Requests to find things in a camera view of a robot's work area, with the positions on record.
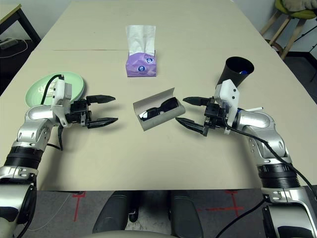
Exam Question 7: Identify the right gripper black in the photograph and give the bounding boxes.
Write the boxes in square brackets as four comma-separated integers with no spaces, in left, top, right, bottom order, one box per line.
[175,96,228,137]

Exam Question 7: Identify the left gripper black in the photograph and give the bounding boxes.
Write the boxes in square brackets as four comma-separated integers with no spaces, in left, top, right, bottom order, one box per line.
[64,95,119,129]

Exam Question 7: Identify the grey glasses case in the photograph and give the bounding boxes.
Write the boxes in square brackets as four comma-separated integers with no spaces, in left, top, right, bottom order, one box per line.
[133,86,186,131]

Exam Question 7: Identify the green plate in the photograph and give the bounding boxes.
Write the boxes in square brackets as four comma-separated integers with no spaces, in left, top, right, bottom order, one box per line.
[25,71,86,109]

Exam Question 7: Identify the black sunglasses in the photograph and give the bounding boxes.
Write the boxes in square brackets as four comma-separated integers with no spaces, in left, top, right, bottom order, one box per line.
[137,97,180,122]

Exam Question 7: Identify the black plastic cup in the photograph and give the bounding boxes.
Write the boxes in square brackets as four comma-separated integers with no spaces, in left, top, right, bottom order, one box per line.
[215,56,255,90]

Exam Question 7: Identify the purple tissue pack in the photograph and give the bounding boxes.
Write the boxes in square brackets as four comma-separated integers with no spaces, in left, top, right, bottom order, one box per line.
[125,24,159,78]

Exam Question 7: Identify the red floor tape mark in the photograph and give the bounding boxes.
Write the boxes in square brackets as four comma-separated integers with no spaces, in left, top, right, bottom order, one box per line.
[71,192,86,221]

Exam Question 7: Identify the robot left leg dark grey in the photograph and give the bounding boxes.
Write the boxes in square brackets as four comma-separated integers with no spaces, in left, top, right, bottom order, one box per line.
[93,192,136,234]

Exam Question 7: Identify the robot leg dark grey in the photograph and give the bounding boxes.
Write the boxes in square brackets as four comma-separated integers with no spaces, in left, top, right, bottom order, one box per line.
[168,190,204,238]
[93,192,136,234]

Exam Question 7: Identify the robot right leg dark grey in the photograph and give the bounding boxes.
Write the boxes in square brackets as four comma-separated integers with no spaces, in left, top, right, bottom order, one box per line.
[168,190,204,238]

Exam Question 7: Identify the grey power strip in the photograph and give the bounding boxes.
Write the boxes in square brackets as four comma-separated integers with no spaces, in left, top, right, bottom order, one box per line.
[0,37,19,49]

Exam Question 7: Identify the robot torso beige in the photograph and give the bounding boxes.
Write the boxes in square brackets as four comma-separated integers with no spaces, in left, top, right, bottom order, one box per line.
[79,230,179,238]

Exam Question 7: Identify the side table black legs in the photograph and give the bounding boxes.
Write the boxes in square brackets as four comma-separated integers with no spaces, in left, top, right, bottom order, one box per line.
[0,3,42,47]

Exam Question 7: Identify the black tripod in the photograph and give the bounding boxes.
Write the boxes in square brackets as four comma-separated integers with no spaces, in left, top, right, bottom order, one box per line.
[294,23,317,84]

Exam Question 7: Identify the green stool wooden legs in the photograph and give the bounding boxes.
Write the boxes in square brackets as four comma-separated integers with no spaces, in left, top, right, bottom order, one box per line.
[260,0,317,60]

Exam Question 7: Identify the beige blanket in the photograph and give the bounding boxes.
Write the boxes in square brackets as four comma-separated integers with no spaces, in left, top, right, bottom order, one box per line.
[281,0,317,12]

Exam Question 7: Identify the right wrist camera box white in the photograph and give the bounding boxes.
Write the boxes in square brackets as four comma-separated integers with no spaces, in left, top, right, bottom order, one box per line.
[214,79,240,134]

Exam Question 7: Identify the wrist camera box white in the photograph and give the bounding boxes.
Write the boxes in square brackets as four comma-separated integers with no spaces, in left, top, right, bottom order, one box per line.
[51,78,74,127]
[214,79,240,134]

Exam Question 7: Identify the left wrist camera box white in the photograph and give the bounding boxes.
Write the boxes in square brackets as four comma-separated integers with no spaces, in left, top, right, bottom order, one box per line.
[51,78,74,127]

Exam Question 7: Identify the white power cable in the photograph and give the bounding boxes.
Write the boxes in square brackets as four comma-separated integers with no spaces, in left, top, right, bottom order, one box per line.
[0,38,28,58]

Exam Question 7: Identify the thin white floor cable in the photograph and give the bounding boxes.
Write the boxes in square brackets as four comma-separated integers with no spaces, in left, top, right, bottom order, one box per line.
[27,192,72,230]

